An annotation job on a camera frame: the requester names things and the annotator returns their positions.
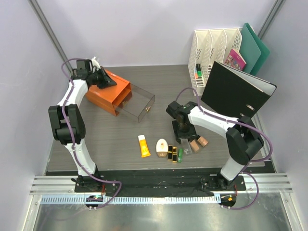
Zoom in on clear acrylic drawer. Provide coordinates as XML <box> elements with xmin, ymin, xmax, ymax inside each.
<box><xmin>114</xmin><ymin>84</ymin><xmax>155</xmax><ymax>123</ymax></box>

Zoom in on orange white tube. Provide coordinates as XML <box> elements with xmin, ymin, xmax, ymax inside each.
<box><xmin>138</xmin><ymin>135</ymin><xmax>151</xmax><ymax>158</ymax></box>

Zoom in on orange drawer organizer box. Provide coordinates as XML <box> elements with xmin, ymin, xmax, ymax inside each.
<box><xmin>85</xmin><ymin>70</ymin><xmax>132</xmax><ymax>116</ymax></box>

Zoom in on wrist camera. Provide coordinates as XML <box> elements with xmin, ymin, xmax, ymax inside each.
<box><xmin>76</xmin><ymin>59</ymin><xmax>93</xmax><ymax>72</ymax></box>
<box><xmin>166</xmin><ymin>101</ymin><xmax>182</xmax><ymax>119</ymax></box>

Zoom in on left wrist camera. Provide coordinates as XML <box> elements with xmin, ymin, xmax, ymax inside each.
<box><xmin>76</xmin><ymin>59</ymin><xmax>93</xmax><ymax>72</ymax></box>

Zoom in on green folder back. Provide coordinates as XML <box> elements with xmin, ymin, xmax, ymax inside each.
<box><xmin>246</xmin><ymin>23</ymin><xmax>270</xmax><ymax>76</ymax></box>

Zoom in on green folder front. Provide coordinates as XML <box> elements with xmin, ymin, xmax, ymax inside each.
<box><xmin>240</xmin><ymin>23</ymin><xmax>261</xmax><ymax>74</ymax></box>

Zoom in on cream oval compact bottle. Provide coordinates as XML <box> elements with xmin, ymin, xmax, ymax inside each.
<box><xmin>156</xmin><ymin>139</ymin><xmax>168</xmax><ymax>157</ymax></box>

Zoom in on green orange highlighter markers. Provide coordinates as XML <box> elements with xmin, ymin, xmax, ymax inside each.
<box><xmin>194</xmin><ymin>64</ymin><xmax>203</xmax><ymax>79</ymax></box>

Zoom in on green lipstick box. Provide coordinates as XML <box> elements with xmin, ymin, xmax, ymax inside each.
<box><xmin>177</xmin><ymin>148</ymin><xmax>183</xmax><ymax>163</ymax></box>

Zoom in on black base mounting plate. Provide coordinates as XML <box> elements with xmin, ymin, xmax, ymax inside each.
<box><xmin>71</xmin><ymin>168</ymin><xmax>246</xmax><ymax>197</ymax></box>

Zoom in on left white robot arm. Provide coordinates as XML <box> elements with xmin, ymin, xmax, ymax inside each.
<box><xmin>48</xmin><ymin>66</ymin><xmax>112</xmax><ymax>192</ymax></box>

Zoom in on beige foundation bottle black cap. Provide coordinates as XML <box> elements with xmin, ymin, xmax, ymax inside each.
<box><xmin>190</xmin><ymin>140</ymin><xmax>200</xmax><ymax>153</ymax></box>

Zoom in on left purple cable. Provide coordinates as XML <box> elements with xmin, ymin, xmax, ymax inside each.
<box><xmin>61</xmin><ymin>57</ymin><xmax>122</xmax><ymax>209</ymax></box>

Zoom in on black lever arch binder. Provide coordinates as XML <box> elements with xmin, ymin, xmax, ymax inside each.
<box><xmin>201</xmin><ymin>61</ymin><xmax>277</xmax><ymax>118</ymax></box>

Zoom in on clear liquid bottle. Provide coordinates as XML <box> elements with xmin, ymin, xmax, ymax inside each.
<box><xmin>181</xmin><ymin>139</ymin><xmax>193</xmax><ymax>156</ymax></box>

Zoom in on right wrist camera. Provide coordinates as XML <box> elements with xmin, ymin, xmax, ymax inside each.
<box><xmin>166</xmin><ymin>101</ymin><xmax>182</xmax><ymax>119</ymax></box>

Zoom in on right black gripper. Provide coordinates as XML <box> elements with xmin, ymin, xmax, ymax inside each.
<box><xmin>172</xmin><ymin>120</ymin><xmax>197</xmax><ymax>144</ymax></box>

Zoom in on white slotted cable duct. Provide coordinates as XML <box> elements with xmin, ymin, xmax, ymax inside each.
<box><xmin>40</xmin><ymin>194</ymin><xmax>221</xmax><ymax>205</ymax></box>

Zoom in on beige foundation bottle clear cap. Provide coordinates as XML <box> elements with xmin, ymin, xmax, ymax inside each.
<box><xmin>197</xmin><ymin>136</ymin><xmax>208</xmax><ymax>147</ymax></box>

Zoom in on white mesh file rack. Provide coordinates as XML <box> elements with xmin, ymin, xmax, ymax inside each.
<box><xmin>188</xmin><ymin>27</ymin><xmax>242</xmax><ymax>96</ymax></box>

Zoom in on green folder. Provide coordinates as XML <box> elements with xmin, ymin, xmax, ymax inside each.
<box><xmin>246</xmin><ymin>23</ymin><xmax>270</xmax><ymax>76</ymax></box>
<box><xmin>240</xmin><ymin>23</ymin><xmax>261</xmax><ymax>74</ymax></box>

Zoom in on pink booklet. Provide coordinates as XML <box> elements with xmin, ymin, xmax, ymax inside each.
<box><xmin>224</xmin><ymin>49</ymin><xmax>246</xmax><ymax>71</ymax></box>

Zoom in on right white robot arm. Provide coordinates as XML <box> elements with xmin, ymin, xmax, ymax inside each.
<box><xmin>166</xmin><ymin>101</ymin><xmax>264</xmax><ymax>190</ymax></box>

